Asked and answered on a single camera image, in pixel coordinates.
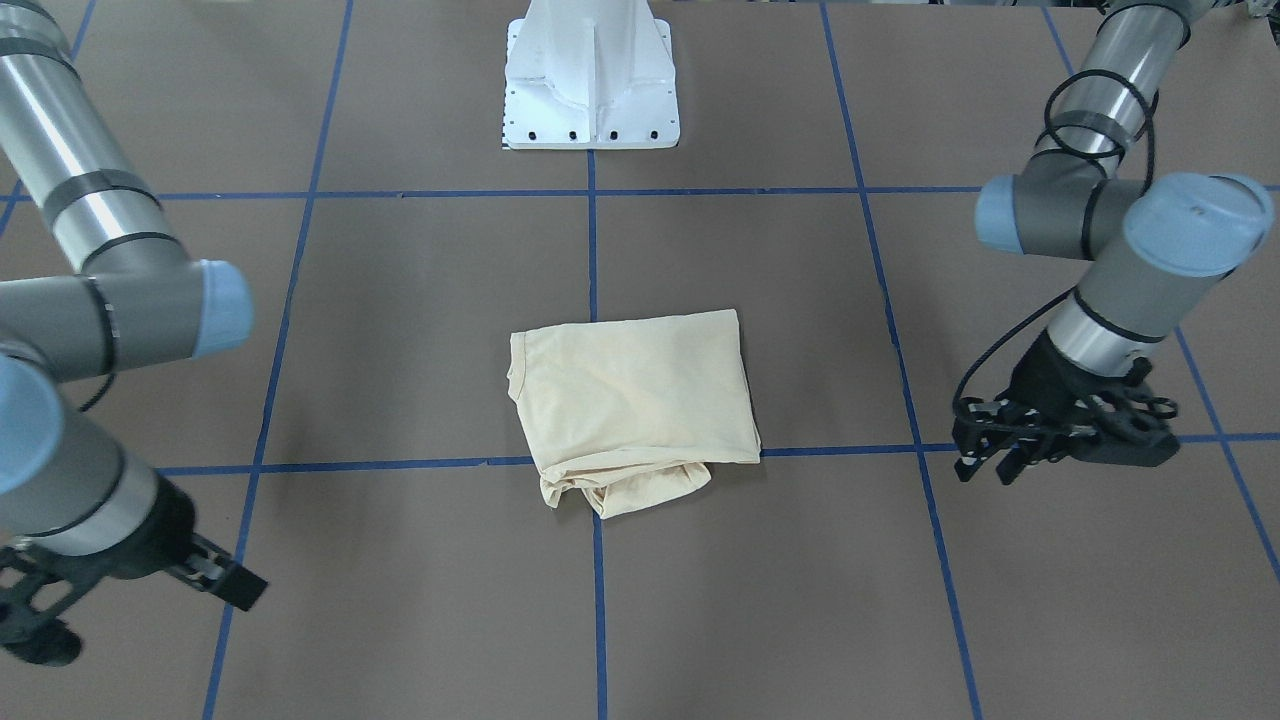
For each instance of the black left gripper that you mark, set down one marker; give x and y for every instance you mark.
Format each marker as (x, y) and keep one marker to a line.
(1040, 382)

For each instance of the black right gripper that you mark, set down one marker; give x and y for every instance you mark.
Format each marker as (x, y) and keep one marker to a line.
(152, 540)

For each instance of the cream long-sleeve graphic shirt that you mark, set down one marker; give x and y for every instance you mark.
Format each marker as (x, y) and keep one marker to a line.
(633, 414)

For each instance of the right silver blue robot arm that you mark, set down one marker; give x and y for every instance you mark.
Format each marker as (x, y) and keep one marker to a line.
(78, 506)

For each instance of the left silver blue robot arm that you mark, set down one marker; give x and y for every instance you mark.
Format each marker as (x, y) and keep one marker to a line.
(1155, 246)

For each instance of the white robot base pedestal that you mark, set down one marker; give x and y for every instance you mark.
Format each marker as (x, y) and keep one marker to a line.
(590, 75)

